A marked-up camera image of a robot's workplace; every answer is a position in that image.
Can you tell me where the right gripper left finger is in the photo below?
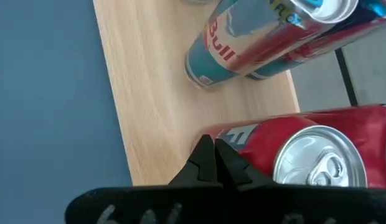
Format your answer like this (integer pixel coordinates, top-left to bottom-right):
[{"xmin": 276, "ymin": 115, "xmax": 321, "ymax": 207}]
[{"xmin": 167, "ymin": 134, "xmax": 218, "ymax": 187}]

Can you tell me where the red Fanta can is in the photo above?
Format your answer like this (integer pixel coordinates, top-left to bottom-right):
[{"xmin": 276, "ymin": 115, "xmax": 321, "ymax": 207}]
[
  {"xmin": 191, "ymin": 116, "xmax": 368, "ymax": 189},
  {"xmin": 267, "ymin": 104, "xmax": 386, "ymax": 189}
]

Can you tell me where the blue silver Red Bull can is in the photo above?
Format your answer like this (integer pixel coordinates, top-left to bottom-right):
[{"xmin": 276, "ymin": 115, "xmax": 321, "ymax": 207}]
[
  {"xmin": 184, "ymin": 0, "xmax": 359, "ymax": 91},
  {"xmin": 245, "ymin": 0, "xmax": 386, "ymax": 81}
]

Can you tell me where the blue grey table mat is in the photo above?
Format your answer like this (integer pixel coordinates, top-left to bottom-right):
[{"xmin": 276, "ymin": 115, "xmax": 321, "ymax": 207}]
[{"xmin": 0, "ymin": 0, "xmax": 134, "ymax": 224}]

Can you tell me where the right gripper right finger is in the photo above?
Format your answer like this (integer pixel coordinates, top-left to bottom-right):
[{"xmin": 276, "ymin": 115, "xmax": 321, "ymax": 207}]
[{"xmin": 215, "ymin": 139, "xmax": 276, "ymax": 187}]

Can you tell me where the wooden shelf board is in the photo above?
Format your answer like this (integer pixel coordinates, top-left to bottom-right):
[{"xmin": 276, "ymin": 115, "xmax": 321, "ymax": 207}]
[{"xmin": 92, "ymin": 0, "xmax": 301, "ymax": 187}]

